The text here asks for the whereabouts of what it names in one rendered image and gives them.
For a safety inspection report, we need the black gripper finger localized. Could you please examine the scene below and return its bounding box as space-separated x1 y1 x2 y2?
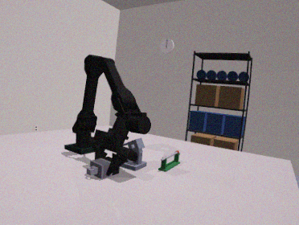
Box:
106 153 128 176
92 146 107 160

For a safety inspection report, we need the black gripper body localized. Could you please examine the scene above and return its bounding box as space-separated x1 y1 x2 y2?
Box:
88 126 137 162

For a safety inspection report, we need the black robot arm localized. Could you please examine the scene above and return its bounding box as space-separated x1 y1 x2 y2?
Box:
72 54 151 149

